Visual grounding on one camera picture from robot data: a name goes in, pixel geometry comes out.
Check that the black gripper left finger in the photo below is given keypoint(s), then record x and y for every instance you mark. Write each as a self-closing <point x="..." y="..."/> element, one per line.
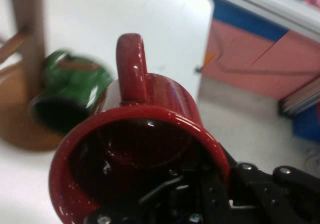
<point x="195" y="196"/>

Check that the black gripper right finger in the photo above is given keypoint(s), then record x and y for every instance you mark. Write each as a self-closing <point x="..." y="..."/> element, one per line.
<point x="275" y="199"/>

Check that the red ceramic mug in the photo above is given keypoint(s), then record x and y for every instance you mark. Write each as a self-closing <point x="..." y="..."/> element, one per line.
<point x="162" y="94"/>

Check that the blue floor panel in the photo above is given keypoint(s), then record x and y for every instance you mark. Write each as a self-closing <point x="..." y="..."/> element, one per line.
<point x="310" y="124"/>
<point x="237" y="17"/>

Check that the aluminium profile bar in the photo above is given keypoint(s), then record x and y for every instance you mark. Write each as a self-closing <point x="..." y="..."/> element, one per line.
<point x="305" y="96"/>

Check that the orange floor mat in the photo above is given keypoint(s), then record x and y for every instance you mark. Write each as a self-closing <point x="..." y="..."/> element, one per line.
<point x="250" y="84"/>

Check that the green ceramic mug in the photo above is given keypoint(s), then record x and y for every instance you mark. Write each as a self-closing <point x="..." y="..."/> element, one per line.
<point x="75" y="84"/>

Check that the brown wooden mug tree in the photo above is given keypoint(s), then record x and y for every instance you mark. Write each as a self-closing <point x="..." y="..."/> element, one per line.
<point x="15" y="104"/>

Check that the low aluminium frame rail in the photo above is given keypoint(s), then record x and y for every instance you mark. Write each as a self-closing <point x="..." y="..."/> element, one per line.
<point x="262" y="4"/>

